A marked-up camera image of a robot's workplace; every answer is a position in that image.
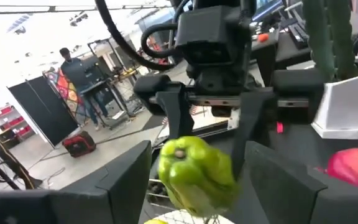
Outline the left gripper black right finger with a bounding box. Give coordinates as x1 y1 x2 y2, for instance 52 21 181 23
244 141 358 224

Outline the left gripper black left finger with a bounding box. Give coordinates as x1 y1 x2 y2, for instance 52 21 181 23
0 139 154 224

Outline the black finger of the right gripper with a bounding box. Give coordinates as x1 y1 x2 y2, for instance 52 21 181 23
155 81 196 141
230 89 275 182

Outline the green bell pepper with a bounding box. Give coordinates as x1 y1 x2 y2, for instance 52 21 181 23
157 135 241 218

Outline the red pomegranate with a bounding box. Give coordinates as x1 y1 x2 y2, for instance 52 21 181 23
324 147 358 194

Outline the black grape bunch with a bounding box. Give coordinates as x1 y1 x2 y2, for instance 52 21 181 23
149 182 167 195

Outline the yellow mango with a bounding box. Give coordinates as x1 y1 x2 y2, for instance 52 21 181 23
143 218 170 224

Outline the black hazard-striped floor mat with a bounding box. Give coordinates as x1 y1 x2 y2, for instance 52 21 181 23
141 114 169 131

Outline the black computer desk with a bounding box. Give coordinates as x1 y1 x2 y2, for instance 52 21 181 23
250 29 315 71

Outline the white angular plant pot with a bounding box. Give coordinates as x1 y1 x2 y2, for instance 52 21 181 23
310 55 358 141

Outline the black keyboard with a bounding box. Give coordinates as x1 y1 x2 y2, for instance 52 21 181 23
286 21 311 50

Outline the green cactus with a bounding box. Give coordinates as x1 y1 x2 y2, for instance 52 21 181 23
301 0 358 82

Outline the red black bag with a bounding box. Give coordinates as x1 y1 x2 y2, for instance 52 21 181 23
62 130 97 159

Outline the black tripod stand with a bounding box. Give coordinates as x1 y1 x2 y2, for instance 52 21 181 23
0 129 43 191

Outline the black work table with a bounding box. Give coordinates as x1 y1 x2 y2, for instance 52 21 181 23
78 67 142 128

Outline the black partition panel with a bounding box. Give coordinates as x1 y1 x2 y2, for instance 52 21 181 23
7 75 79 147

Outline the shelf with red bins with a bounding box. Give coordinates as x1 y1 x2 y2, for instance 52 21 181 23
0 103 34 141

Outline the person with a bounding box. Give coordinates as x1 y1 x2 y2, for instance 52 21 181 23
59 47 110 131

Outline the colourful patterned cloth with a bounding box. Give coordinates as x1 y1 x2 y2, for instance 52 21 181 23
44 67 88 125

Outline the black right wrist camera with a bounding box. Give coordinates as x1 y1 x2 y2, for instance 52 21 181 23
174 4 253 94

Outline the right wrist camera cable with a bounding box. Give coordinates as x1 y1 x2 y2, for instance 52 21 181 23
94 0 183 72

